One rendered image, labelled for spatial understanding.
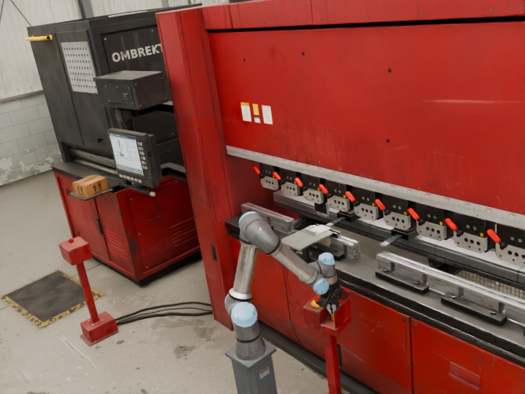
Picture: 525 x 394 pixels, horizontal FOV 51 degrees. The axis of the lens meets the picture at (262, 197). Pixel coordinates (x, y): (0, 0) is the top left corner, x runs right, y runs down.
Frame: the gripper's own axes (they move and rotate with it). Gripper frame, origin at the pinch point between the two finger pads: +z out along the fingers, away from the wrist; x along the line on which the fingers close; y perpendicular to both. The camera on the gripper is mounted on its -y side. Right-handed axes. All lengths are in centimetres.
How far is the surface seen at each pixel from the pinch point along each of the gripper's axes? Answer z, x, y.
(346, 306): -2.9, -4.9, 6.2
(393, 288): -11.7, -26.1, 18.8
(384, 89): -109, -22, 36
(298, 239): -23.7, 35.3, 26.2
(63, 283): 74, 315, 14
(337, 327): 2.7, -4.8, -4.8
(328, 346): 20.9, 4.5, -2.5
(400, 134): -89, -30, 33
